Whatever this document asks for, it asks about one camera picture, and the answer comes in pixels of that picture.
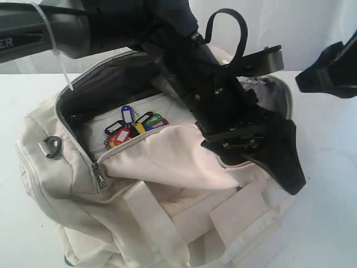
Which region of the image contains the white zip tie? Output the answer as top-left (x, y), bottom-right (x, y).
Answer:
top-left (28, 2), bottom-right (74, 91)

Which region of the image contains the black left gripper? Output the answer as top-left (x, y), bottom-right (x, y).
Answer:
top-left (142, 41), bottom-right (306, 195)

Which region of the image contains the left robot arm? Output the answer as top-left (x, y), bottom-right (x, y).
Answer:
top-left (1, 1), bottom-right (306, 195)

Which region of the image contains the cream fabric duffel bag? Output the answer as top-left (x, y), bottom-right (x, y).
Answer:
top-left (17, 52), bottom-right (293, 267)

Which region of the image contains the colourful key tag bunch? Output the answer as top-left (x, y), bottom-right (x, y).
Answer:
top-left (104, 105), bottom-right (170, 150)

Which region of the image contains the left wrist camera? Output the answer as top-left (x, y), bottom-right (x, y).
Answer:
top-left (224, 45), bottom-right (284, 78)

